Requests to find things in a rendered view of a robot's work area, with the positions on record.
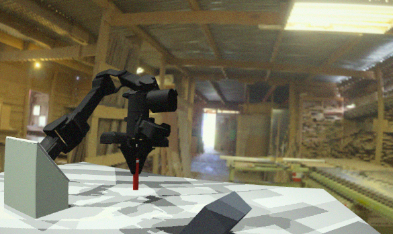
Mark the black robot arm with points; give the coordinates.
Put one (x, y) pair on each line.
(72, 128)

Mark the dark red peg with white band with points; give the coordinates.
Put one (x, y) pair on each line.
(135, 176)

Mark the grey sloped panel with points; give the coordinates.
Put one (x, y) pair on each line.
(219, 217)

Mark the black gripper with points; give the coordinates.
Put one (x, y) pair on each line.
(128, 147)

